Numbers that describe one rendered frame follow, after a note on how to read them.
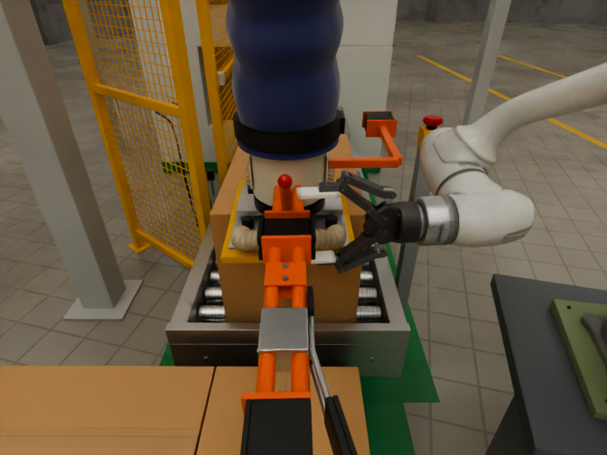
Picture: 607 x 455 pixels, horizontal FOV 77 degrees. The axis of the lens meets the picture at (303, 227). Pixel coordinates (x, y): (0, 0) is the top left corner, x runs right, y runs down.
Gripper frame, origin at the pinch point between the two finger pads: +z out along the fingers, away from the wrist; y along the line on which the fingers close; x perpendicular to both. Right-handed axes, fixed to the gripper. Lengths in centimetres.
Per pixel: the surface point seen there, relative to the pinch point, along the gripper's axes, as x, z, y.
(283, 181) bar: -3.0, 3.5, -10.7
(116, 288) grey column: 104, 88, 100
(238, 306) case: 28, 17, 45
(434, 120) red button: 70, -53, 4
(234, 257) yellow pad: 8.8, 13.6, 12.4
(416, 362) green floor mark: 49, -57, 108
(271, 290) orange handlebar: -14.7, 6.1, 0.9
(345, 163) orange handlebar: 26.3, -12.6, -0.1
